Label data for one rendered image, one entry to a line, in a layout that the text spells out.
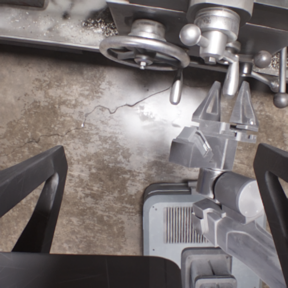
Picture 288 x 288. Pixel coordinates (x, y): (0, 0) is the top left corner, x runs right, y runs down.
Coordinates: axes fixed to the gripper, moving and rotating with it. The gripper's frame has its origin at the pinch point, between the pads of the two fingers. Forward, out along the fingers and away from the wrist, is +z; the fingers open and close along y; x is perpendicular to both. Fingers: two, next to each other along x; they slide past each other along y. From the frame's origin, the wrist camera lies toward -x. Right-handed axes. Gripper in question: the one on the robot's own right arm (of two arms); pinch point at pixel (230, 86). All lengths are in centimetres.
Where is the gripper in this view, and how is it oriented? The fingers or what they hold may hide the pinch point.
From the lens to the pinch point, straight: 47.9
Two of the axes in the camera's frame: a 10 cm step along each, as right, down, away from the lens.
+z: 1.6, -9.8, -0.8
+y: -6.5, -1.7, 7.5
